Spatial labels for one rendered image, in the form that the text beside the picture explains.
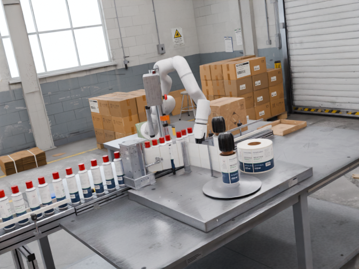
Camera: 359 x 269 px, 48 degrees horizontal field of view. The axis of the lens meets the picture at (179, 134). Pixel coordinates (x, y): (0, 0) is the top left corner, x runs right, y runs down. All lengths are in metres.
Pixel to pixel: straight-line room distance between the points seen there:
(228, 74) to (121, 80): 2.85
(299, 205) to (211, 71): 4.64
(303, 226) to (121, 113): 4.10
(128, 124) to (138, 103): 0.35
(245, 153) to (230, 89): 4.16
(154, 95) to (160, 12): 6.60
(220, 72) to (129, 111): 1.59
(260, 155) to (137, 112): 3.99
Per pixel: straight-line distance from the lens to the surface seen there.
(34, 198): 2.22
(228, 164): 2.06
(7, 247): 2.23
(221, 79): 6.53
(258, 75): 6.65
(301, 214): 2.29
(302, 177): 2.29
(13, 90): 7.77
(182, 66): 2.77
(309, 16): 7.17
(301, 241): 2.37
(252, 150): 2.27
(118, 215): 2.18
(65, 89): 8.02
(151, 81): 2.51
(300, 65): 7.38
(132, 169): 2.28
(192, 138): 2.68
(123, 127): 6.03
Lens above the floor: 1.69
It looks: 14 degrees down
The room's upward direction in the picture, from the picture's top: 9 degrees counter-clockwise
